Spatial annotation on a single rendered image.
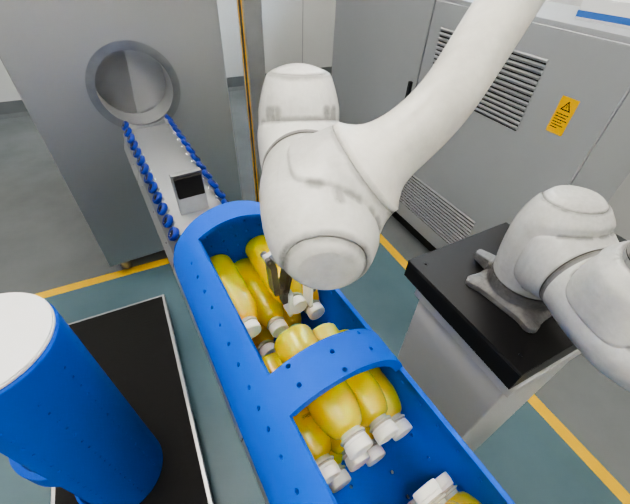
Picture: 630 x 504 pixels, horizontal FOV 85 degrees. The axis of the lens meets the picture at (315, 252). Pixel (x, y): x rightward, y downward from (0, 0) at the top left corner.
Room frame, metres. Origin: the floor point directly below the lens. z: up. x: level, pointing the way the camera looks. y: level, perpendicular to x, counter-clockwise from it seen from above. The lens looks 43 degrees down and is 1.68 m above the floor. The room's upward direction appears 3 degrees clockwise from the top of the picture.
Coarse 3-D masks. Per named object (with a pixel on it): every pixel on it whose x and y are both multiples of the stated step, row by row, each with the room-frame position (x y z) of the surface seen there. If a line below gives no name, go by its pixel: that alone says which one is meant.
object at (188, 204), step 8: (192, 168) 1.02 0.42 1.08; (176, 176) 0.97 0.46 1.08; (184, 176) 0.97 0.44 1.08; (192, 176) 0.98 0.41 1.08; (200, 176) 0.99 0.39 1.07; (176, 184) 0.95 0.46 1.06; (184, 184) 0.96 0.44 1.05; (192, 184) 0.97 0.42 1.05; (200, 184) 0.99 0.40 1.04; (176, 192) 0.96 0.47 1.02; (184, 192) 0.96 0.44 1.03; (192, 192) 0.97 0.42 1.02; (200, 192) 0.99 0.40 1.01; (176, 200) 0.97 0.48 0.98; (184, 200) 0.97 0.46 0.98; (192, 200) 0.98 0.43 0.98; (200, 200) 1.00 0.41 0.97; (184, 208) 0.97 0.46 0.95; (192, 208) 0.98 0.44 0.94; (200, 208) 0.99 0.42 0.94
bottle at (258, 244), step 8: (256, 240) 0.59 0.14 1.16; (264, 240) 0.59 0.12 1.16; (248, 248) 0.58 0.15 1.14; (256, 248) 0.57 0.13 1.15; (264, 248) 0.57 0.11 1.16; (248, 256) 0.57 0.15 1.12; (256, 256) 0.55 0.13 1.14; (256, 264) 0.54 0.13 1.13; (264, 264) 0.52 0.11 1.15; (264, 272) 0.51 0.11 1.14; (264, 280) 0.49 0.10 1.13; (296, 288) 0.47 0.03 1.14; (272, 296) 0.47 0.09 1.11
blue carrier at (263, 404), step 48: (192, 240) 0.53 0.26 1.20; (240, 240) 0.63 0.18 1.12; (192, 288) 0.44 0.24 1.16; (240, 336) 0.31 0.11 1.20; (336, 336) 0.30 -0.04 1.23; (240, 384) 0.24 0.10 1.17; (288, 384) 0.22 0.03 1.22; (336, 384) 0.23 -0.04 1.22; (288, 432) 0.17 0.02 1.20; (432, 432) 0.22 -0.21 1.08; (288, 480) 0.12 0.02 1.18; (384, 480) 0.18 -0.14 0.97; (480, 480) 0.15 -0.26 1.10
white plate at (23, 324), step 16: (0, 304) 0.46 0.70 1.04; (16, 304) 0.47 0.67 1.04; (32, 304) 0.47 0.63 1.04; (48, 304) 0.47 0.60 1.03; (0, 320) 0.42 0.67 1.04; (16, 320) 0.42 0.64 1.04; (32, 320) 0.43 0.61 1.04; (48, 320) 0.43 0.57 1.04; (0, 336) 0.38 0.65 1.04; (16, 336) 0.39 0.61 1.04; (32, 336) 0.39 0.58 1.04; (48, 336) 0.39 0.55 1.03; (0, 352) 0.35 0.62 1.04; (16, 352) 0.35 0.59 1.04; (32, 352) 0.35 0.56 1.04; (0, 368) 0.31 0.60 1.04; (16, 368) 0.32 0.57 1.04; (0, 384) 0.28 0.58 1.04
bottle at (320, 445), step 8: (272, 352) 0.32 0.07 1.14; (264, 360) 0.30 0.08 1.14; (272, 360) 0.30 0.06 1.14; (272, 368) 0.29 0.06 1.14; (304, 408) 0.22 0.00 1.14; (296, 416) 0.21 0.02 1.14; (304, 416) 0.21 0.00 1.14; (296, 424) 0.20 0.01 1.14; (304, 424) 0.20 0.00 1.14; (312, 424) 0.20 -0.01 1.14; (304, 432) 0.19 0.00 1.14; (312, 432) 0.19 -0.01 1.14; (320, 432) 0.19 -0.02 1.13; (312, 440) 0.18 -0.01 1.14; (320, 440) 0.18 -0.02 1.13; (328, 440) 0.19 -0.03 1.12; (312, 448) 0.17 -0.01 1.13; (320, 448) 0.17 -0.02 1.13; (328, 448) 0.18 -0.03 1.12; (320, 456) 0.16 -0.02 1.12; (328, 456) 0.16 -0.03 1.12; (320, 464) 0.15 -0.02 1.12
